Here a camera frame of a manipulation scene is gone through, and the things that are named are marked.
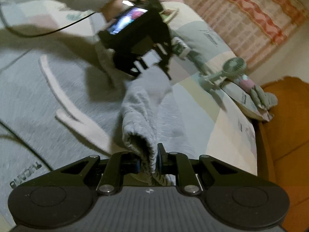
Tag green handheld fan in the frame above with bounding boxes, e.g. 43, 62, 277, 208
199, 57, 247, 92

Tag red beige patterned curtain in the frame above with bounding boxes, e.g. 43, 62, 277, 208
157, 0, 307, 69

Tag grey sweatpants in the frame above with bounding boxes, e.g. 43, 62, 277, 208
0, 48, 191, 223

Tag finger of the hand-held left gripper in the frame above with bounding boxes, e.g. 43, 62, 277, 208
156, 42, 174, 81
129, 57, 149, 78

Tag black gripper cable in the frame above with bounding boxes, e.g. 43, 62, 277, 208
0, 0, 96, 38

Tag small pink cloth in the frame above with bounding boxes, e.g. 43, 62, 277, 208
238, 75, 256, 90

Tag wooden headboard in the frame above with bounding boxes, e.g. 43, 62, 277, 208
256, 76, 309, 232

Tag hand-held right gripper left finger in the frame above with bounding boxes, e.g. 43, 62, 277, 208
60, 151, 142, 196

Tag small white green packet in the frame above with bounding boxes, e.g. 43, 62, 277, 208
171, 37, 191, 58

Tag grey-green crumpled cloth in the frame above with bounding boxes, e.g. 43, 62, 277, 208
250, 87, 278, 109

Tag green white book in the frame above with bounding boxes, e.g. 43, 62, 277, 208
160, 8, 180, 22

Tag patchwork pillow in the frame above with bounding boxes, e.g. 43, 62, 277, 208
166, 1, 232, 78
222, 81, 274, 122

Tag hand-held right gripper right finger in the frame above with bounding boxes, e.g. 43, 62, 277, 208
157, 143, 242, 196

